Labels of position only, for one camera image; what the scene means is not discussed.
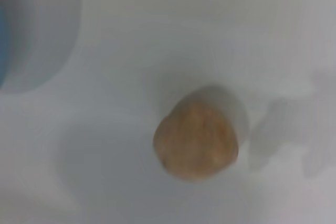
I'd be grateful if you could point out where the round tan egg yolk pastry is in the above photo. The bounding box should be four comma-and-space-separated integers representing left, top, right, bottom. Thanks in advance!
152, 87, 241, 182

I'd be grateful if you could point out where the blue bowl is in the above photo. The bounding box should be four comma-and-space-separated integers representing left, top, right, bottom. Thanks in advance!
0, 3, 13, 90

